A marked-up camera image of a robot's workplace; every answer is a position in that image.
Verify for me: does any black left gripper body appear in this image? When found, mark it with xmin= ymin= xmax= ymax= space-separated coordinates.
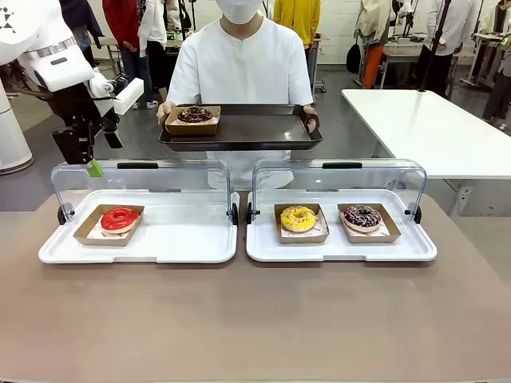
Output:
xmin=50 ymin=81 xmax=119 ymax=132

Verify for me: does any cardboard box of chocolate donut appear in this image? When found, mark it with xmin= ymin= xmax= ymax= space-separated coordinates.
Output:
xmin=164 ymin=105 xmax=222 ymax=136

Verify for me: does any dark brown serving tray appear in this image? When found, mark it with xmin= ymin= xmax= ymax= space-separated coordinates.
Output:
xmin=157 ymin=104 xmax=323 ymax=152

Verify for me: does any yellow sprinkled donut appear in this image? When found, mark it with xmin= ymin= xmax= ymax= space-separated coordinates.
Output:
xmin=279 ymin=205 xmax=319 ymax=233

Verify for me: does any cardboard box of yellow donut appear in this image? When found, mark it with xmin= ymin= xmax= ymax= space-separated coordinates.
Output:
xmin=274 ymin=203 xmax=331 ymax=245

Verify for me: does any red glazed donut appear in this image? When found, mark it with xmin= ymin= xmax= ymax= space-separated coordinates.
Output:
xmin=100 ymin=206 xmax=140 ymax=235

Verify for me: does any person in dark jacket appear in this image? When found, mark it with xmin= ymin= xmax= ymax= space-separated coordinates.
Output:
xmin=59 ymin=0 xmax=103 ymax=67

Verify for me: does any cardboard box of red donut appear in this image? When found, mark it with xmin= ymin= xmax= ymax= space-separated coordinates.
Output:
xmin=73 ymin=204 xmax=145 ymax=247

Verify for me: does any person in red shirt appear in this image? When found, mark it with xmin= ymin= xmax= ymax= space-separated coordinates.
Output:
xmin=102 ymin=0 xmax=159 ymax=109

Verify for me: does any person in white blouse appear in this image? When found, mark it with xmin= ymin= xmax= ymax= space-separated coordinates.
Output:
xmin=139 ymin=0 xmax=169 ymax=93

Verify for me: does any person in yellow shirt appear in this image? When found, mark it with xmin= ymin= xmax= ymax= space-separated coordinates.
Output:
xmin=273 ymin=0 xmax=323 ymax=51

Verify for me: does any person in white shirt, black trousers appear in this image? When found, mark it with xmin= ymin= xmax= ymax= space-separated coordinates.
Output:
xmin=414 ymin=0 xmax=482 ymax=97

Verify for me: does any person in grey trousers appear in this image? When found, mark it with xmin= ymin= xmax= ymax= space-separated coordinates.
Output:
xmin=478 ymin=0 xmax=511 ymax=127

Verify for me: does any person's right hand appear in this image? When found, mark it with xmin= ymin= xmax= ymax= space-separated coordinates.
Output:
xmin=157 ymin=100 xmax=179 ymax=124

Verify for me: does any person's left hand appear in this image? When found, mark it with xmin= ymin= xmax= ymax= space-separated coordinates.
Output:
xmin=303 ymin=104 xmax=320 ymax=132

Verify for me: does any clear plastic display lid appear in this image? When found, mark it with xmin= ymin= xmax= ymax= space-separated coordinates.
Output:
xmin=50 ymin=158 xmax=240 ymax=227
xmin=247 ymin=158 xmax=427 ymax=224

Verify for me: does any white cylindrical column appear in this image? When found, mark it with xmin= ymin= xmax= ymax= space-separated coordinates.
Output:
xmin=0 ymin=75 xmax=35 ymax=176

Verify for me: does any white display tray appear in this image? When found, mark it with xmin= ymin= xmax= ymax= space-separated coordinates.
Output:
xmin=38 ymin=188 xmax=240 ymax=264
xmin=246 ymin=188 xmax=438 ymax=263

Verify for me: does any white face mask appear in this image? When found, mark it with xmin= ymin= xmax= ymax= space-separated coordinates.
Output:
xmin=221 ymin=0 xmax=259 ymax=24

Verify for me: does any black hanging bag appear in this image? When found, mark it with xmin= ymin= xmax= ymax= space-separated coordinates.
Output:
xmin=346 ymin=39 xmax=362 ymax=75

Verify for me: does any figure with orange trousers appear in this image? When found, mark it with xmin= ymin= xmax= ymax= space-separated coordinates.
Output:
xmin=355 ymin=0 xmax=394 ymax=89

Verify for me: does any black stand pole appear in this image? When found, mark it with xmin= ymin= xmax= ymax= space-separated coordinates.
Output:
xmin=417 ymin=0 xmax=453 ymax=93

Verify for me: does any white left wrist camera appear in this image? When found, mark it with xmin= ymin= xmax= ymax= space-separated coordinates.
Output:
xmin=88 ymin=67 xmax=144 ymax=115

